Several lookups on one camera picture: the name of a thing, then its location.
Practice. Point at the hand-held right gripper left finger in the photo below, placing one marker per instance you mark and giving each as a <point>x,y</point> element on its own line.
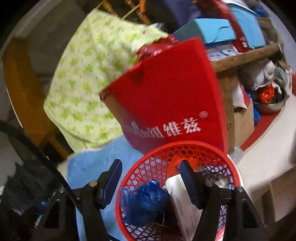
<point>111,185</point>

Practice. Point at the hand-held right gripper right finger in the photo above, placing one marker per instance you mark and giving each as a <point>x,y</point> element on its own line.
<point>189,183</point>

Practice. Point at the white orange medicine box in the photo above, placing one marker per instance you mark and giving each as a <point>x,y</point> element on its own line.
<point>178,208</point>

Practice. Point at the blue plastic bag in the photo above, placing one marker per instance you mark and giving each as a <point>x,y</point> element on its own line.
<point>255,115</point>
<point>145,201</point>

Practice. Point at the red plastic mesh basket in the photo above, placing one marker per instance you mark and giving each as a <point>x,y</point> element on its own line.
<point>175,144</point>

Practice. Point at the blue terry blanket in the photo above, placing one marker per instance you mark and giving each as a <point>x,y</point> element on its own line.
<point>92,162</point>

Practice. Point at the clear plastic bag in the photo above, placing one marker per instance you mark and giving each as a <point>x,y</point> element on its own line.
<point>235,154</point>

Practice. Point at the brown cardboard box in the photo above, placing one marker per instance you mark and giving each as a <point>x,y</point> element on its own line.
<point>244,125</point>
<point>229,92</point>

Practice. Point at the red floor mat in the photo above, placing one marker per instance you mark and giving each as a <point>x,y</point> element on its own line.
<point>259,132</point>

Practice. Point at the dark clothes pile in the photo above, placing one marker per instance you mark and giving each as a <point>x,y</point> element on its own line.
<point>23,185</point>

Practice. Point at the red paper bag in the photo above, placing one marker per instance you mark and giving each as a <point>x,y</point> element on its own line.
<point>166,92</point>

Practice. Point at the white plastic bag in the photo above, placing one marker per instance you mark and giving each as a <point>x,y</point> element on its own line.
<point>238,97</point>

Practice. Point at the green floral quilt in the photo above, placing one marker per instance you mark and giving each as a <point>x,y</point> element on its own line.
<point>87,81</point>

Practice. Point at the metal bowl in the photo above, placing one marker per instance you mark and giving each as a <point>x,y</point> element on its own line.
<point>270,107</point>

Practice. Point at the orange plastic bag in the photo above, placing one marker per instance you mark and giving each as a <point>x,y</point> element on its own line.
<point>266,95</point>

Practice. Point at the grey white clothes pile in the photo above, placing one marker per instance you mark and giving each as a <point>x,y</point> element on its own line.
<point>263,74</point>

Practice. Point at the white blue printed packet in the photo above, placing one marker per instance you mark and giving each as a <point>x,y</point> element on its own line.
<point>222,54</point>

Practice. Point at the brown wooden cabinet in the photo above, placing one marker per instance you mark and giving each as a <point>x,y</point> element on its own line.
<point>20,81</point>

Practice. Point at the crinkled dark red plastic bag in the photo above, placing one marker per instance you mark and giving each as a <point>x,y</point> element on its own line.
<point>150,49</point>

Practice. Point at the wooden shelf board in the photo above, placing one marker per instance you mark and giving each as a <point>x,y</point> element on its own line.
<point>254,54</point>

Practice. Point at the light blue cardboard box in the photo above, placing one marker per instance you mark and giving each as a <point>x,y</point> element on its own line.
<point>249,27</point>
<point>208,30</point>

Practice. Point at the navy blue bag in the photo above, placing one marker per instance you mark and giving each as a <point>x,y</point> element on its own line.
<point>180,9</point>

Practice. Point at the wooden bed headboard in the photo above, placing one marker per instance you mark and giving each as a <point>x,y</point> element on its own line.
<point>142,14</point>

